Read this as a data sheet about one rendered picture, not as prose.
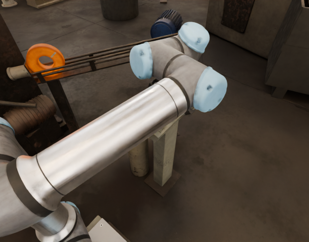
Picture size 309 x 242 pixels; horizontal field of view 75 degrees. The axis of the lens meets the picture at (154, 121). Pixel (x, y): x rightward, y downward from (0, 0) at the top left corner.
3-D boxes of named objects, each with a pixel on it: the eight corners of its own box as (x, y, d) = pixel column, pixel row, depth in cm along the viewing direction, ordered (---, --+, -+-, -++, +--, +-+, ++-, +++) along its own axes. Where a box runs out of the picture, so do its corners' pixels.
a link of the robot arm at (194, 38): (172, 21, 45) (199, 17, 49) (159, 57, 55) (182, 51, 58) (192, 45, 43) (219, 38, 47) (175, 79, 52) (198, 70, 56)
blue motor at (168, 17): (149, 48, 246) (148, 18, 221) (163, 30, 283) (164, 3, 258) (173, 52, 239) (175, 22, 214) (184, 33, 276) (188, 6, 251)
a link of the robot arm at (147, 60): (156, 59, 37) (198, 47, 42) (125, 40, 43) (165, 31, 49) (154, 94, 42) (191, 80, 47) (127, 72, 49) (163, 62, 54)
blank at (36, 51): (52, 78, 102) (51, 82, 100) (19, 59, 91) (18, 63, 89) (71, 58, 97) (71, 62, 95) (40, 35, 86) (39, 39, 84)
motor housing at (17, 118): (42, 168, 134) (-5, 111, 95) (70, 147, 145) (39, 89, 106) (52, 179, 128) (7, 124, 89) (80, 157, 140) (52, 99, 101)
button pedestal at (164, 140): (140, 184, 126) (133, 116, 81) (164, 159, 139) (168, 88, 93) (160, 200, 119) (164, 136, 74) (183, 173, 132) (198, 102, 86)
